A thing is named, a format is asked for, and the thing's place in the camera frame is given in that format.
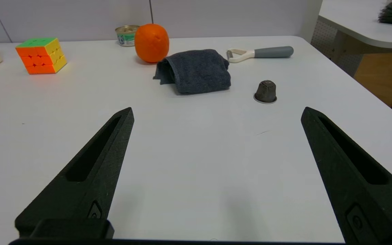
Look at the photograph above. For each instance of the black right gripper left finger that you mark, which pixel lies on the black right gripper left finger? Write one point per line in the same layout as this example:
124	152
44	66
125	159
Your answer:
90	190

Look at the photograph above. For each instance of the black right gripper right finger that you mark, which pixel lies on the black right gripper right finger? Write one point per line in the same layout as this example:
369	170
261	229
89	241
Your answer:
362	204

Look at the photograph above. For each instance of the colourful puzzle cube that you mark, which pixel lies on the colourful puzzle cube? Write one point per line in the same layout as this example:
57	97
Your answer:
41	56

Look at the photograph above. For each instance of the small dark brown cap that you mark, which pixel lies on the small dark brown cap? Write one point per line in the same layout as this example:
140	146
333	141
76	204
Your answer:
265	92

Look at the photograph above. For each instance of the small tin can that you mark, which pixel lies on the small tin can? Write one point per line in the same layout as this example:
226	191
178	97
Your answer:
126	35

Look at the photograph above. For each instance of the dark grey folded towel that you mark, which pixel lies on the dark grey folded towel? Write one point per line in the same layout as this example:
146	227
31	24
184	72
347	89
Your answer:
196	71

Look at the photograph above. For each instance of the orange fruit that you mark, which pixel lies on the orange fruit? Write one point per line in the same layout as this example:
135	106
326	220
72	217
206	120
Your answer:
151	42

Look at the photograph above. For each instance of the white side table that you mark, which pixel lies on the white side table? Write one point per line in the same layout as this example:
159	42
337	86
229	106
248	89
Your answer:
352	23

